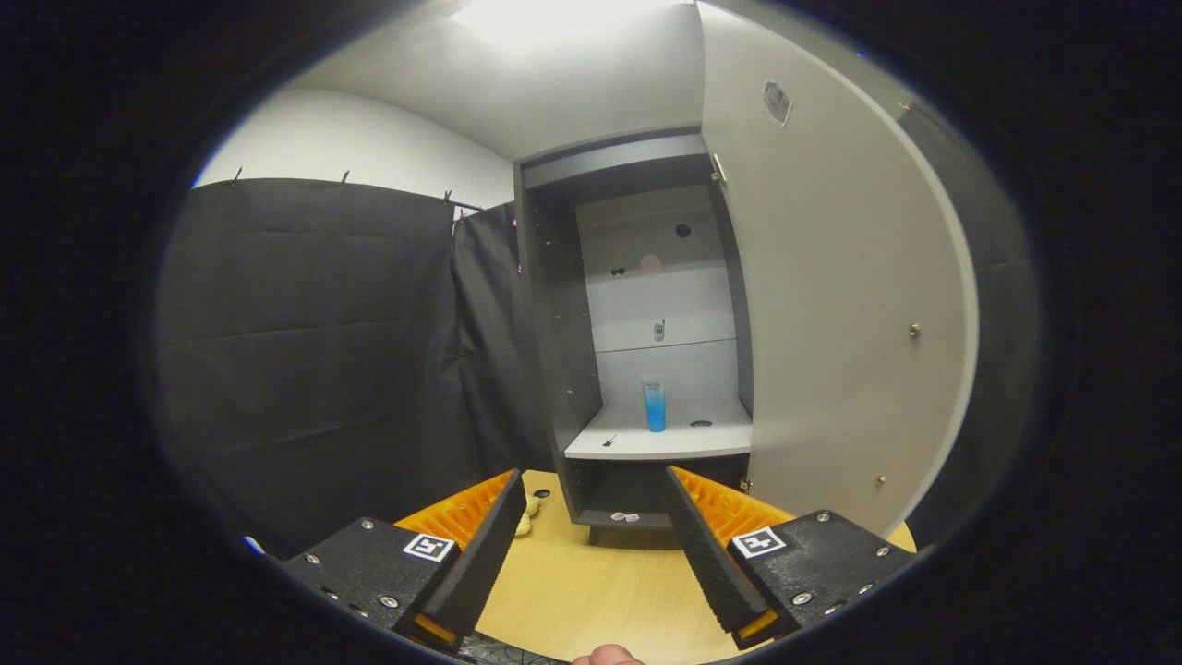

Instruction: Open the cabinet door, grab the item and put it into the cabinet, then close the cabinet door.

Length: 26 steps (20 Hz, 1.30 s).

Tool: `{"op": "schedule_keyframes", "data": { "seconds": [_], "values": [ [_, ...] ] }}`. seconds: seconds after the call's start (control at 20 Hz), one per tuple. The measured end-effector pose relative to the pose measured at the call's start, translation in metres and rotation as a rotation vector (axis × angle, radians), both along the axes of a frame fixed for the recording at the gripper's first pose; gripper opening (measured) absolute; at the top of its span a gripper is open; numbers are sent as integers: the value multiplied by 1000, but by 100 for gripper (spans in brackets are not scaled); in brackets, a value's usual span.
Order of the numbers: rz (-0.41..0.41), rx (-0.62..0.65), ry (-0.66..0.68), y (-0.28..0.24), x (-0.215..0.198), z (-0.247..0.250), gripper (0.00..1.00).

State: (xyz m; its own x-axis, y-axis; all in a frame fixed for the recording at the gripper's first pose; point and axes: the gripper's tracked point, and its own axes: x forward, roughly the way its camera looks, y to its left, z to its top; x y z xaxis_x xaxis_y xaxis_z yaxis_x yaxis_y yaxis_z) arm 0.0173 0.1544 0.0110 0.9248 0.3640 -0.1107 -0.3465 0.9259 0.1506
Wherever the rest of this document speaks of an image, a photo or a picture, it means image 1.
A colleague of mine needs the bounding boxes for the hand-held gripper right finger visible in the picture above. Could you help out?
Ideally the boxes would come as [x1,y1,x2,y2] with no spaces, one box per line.
[664,465,917,651]

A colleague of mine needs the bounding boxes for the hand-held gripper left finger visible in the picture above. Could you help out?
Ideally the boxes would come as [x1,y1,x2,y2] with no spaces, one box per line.
[277,469,527,655]

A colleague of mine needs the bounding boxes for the blue cosmetic tube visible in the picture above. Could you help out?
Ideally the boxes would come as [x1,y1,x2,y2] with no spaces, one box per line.
[641,373,668,434]

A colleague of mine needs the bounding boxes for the beige cabinet door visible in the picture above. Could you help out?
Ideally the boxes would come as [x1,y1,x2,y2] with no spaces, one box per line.
[697,0,981,542]

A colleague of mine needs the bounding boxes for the black backdrop cloth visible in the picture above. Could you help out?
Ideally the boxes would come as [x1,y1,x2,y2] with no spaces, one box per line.
[151,102,1042,558]

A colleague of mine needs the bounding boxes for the large ceiling light panel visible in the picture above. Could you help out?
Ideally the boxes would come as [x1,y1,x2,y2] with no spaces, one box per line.
[451,0,695,49]

